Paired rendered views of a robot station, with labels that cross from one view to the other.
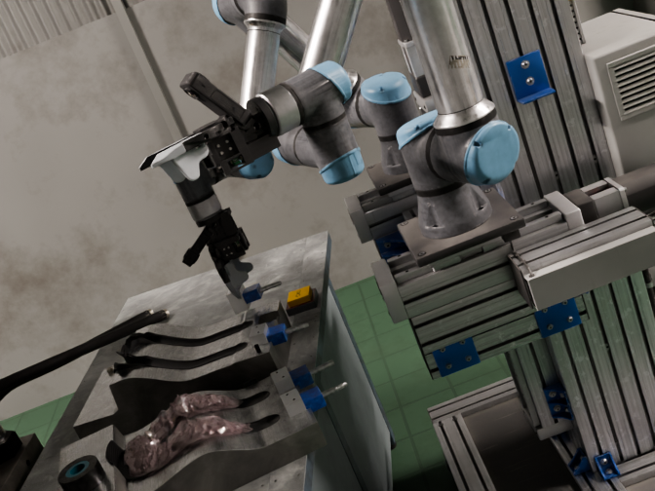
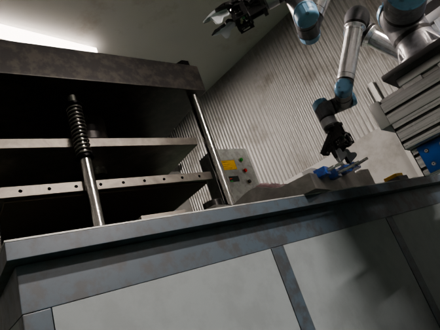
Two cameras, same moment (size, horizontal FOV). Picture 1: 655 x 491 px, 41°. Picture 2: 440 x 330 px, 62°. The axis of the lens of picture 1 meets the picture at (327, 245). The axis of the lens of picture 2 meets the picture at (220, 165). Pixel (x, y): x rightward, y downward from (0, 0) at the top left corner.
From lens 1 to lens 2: 126 cm
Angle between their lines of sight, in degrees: 55
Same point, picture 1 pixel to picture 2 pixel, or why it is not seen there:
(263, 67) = (349, 43)
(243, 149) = (243, 8)
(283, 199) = not seen: outside the picture
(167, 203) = not seen: hidden behind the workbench
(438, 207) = (401, 48)
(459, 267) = (421, 82)
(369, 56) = not seen: outside the picture
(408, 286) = (387, 102)
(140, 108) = (403, 164)
